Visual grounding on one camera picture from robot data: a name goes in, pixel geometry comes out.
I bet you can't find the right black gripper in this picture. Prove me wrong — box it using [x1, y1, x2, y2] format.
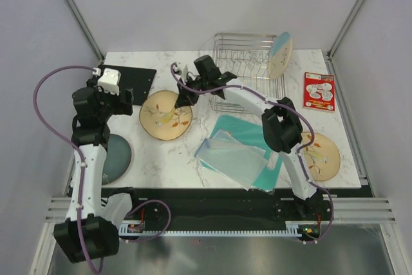
[176, 73, 209, 106]

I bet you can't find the beige bird plate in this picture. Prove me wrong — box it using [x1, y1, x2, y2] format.
[139, 90, 192, 141]
[303, 133, 341, 181]

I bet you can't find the blue and beige plate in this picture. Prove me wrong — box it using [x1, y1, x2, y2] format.
[267, 32, 293, 80]

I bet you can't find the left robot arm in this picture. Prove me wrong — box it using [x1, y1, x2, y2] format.
[53, 77, 142, 263]

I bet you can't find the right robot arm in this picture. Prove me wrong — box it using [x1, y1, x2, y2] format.
[170, 55, 325, 220]

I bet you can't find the black square plate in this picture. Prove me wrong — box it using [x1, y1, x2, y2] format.
[98, 64, 157, 106]

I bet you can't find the dark teal plate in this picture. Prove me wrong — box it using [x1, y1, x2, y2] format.
[102, 134, 133, 185]

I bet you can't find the teal cutting board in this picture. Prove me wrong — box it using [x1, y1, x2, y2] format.
[210, 115, 283, 192]

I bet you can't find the clear plastic zip bag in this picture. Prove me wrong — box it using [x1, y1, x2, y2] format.
[194, 129, 268, 190]

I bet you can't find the red booklet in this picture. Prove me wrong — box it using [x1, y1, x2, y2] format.
[303, 72, 335, 112]

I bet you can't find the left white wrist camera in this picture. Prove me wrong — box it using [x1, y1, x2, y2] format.
[93, 68, 121, 96]

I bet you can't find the metal wire dish rack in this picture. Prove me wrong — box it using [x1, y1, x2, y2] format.
[212, 32, 286, 99]

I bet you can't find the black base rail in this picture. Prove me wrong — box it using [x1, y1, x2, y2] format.
[126, 188, 332, 232]

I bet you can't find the light blue cable duct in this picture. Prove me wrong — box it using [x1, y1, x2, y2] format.
[118, 222, 302, 238]

